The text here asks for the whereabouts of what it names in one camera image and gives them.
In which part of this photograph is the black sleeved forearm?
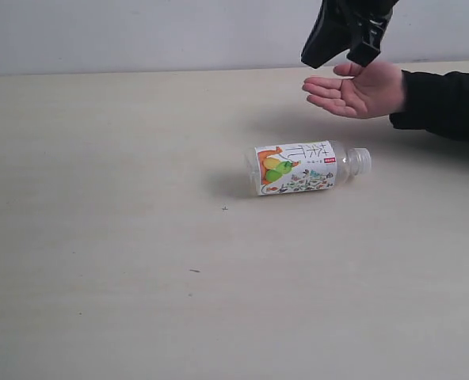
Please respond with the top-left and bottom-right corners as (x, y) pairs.
(389, 70), (469, 143)

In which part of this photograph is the orange pear label tea bottle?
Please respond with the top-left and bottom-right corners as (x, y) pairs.
(246, 140), (372, 196)

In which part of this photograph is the bare open human hand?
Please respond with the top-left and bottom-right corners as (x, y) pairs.
(302, 62), (406, 120)

